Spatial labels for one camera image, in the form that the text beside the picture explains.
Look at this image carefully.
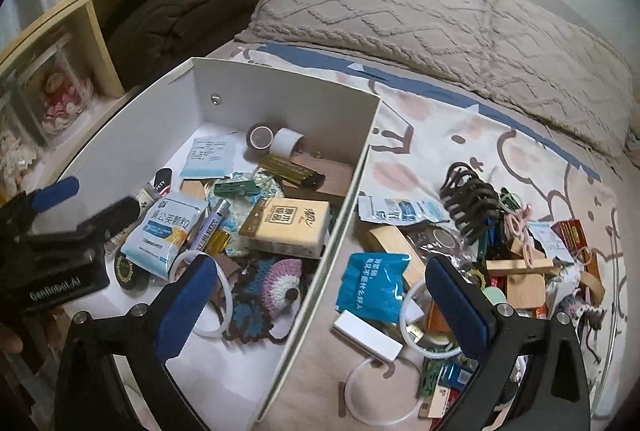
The light blue wipe packet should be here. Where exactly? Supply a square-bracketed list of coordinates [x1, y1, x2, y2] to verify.
[180, 135, 235, 180]

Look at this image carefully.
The gold black lighter box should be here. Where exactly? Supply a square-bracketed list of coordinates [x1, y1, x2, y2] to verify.
[258, 154, 326, 190]

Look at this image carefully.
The right beige textured pillow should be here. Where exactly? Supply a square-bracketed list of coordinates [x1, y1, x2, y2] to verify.
[477, 0, 634, 159]

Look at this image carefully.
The white blue snack wrapper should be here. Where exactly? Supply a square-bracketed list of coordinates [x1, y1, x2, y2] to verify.
[357, 196, 449, 226]

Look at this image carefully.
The clear box with doll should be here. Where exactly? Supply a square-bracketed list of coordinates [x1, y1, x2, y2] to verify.
[17, 33, 94, 144]

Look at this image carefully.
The brown folded blanket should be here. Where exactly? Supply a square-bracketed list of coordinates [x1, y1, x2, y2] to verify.
[93, 0, 258, 90]

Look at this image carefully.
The white plastic ring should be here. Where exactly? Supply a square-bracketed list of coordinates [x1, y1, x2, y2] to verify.
[344, 355, 426, 421]
[169, 250, 236, 338]
[398, 282, 464, 360]

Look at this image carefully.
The red coupon packet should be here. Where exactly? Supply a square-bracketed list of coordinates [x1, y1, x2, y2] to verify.
[551, 219, 588, 257]

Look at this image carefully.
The brown tape roll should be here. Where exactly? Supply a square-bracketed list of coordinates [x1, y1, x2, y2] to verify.
[246, 123, 274, 152]

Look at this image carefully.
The blue white medicine sachet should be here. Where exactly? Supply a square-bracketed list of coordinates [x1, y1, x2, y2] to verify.
[122, 191, 207, 281]

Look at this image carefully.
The beige textured pillow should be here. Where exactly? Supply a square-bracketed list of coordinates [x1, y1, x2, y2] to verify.
[238, 0, 489, 84]
[477, 0, 634, 159]

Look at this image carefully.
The green clip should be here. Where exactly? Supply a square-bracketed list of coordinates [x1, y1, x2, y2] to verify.
[214, 180, 260, 197]

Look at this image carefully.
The blue foil sachet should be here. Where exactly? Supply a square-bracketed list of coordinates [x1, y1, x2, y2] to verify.
[335, 252, 410, 324]

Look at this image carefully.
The white tape roll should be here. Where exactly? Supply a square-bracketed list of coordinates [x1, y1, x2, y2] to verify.
[269, 128, 304, 159]

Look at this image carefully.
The wooden block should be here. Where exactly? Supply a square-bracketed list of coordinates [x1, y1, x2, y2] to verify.
[486, 259, 554, 310]

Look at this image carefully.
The crochet purple blue coaster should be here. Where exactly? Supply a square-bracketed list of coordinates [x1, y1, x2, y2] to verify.
[224, 255, 316, 344]

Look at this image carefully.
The white rectangular adapter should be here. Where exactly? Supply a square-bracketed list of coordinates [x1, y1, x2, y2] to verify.
[333, 311, 402, 363]

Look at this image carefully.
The purple marker pen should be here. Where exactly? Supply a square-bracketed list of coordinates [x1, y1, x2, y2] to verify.
[190, 198, 231, 251]

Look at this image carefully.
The black hair claw clip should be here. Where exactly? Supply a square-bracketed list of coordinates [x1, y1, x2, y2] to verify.
[439, 162, 500, 245]

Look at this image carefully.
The yellow tissue pack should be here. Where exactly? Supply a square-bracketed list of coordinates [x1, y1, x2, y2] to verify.
[239, 198, 331, 260]

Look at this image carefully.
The left beige textured pillow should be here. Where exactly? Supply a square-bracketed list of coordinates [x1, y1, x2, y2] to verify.
[238, 0, 489, 84]

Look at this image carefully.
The wooden shelf unit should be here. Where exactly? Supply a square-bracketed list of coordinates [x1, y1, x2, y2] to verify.
[1, 0, 151, 191]

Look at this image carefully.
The white storage box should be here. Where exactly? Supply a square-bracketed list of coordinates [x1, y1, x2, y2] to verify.
[37, 56, 382, 423]

